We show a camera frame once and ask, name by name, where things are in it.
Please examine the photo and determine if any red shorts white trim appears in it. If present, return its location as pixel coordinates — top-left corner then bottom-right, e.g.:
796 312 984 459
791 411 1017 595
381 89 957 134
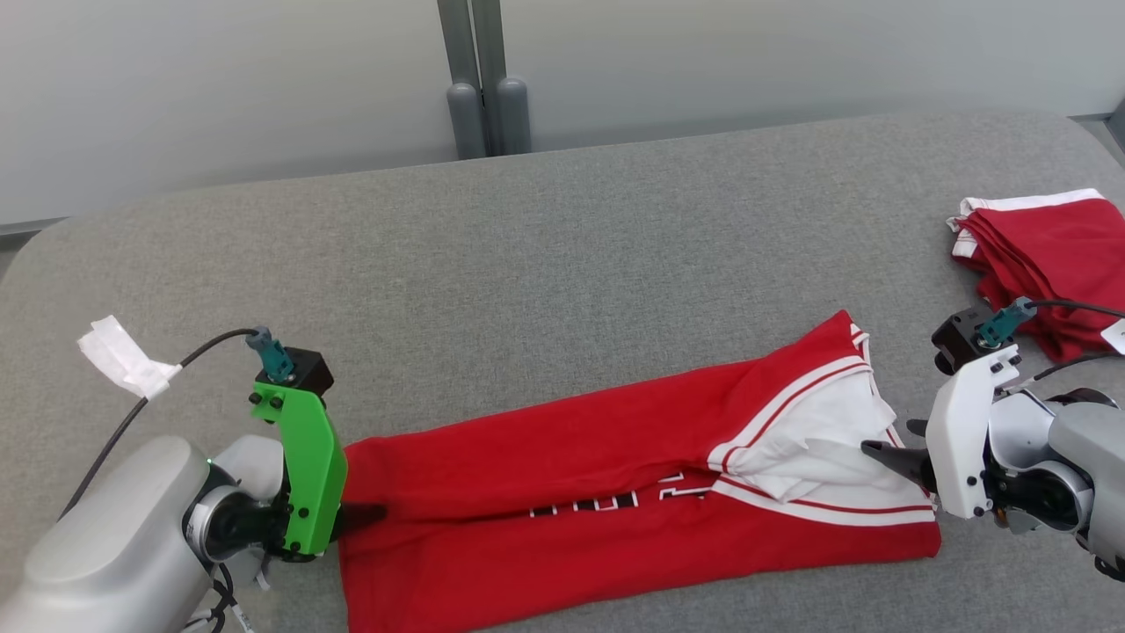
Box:
947 187 1125 364

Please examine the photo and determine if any red white jersey shirt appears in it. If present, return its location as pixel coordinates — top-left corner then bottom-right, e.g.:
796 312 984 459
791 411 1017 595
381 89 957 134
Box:
337 309 942 633

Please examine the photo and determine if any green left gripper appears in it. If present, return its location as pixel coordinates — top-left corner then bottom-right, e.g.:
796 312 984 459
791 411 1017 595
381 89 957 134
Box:
250 378 388 564

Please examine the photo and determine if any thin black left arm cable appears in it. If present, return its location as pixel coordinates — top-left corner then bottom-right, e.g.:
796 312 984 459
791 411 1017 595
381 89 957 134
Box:
178 563 258 633

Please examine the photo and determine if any right cable teal connector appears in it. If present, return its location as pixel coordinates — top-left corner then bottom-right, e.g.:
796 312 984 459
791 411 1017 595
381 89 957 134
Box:
974 296 1125 350

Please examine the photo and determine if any grey fabric sofa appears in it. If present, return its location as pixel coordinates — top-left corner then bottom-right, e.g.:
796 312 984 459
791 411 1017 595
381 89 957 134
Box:
0 110 1125 633

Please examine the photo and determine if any grey baseboard strip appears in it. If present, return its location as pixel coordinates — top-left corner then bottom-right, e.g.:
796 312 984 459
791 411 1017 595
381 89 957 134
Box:
0 217 69 244

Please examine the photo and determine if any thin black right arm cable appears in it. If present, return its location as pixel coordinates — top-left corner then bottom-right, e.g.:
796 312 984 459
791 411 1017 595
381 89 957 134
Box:
1000 351 1125 394

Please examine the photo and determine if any grey metal floor bracket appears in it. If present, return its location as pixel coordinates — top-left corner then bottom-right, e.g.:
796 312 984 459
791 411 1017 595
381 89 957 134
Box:
1068 95 1125 170

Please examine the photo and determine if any left cable teal connector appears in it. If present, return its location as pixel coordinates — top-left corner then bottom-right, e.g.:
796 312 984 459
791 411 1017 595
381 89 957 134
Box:
56 326 297 521

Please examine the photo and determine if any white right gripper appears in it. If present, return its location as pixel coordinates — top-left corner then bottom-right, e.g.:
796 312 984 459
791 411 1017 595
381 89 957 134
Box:
860 346 1021 520

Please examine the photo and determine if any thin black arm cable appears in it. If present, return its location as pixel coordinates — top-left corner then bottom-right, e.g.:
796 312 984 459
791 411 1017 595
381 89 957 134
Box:
178 563 258 633
1000 351 1125 394

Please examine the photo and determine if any grey partition post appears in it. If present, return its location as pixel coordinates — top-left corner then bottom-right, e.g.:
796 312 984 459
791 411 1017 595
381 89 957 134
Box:
472 0 533 157
437 0 487 162

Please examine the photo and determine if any white tape tag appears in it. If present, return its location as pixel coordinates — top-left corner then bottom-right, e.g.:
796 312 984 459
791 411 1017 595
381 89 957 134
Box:
76 314 184 402

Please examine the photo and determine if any cable teal connector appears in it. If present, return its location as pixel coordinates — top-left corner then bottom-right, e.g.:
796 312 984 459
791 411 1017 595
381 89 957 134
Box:
974 296 1125 350
56 326 297 521

